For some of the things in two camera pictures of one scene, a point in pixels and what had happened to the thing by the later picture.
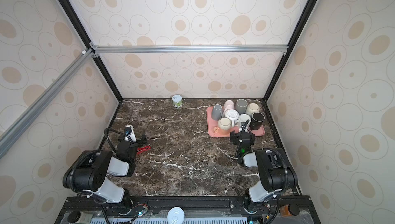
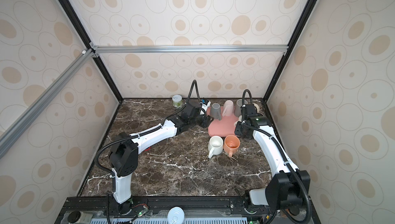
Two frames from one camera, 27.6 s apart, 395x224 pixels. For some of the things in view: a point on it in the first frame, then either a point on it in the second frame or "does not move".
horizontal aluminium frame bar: [189, 49] does not move
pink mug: [228, 105] does not move
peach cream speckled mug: [225, 124] -> [231, 144]
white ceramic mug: [233, 114] -> [215, 146]
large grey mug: [241, 106] does not move
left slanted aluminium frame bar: [8, 137] does not move
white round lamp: [176, 215] does not move
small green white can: [177, 100] does not move
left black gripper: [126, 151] -> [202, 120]
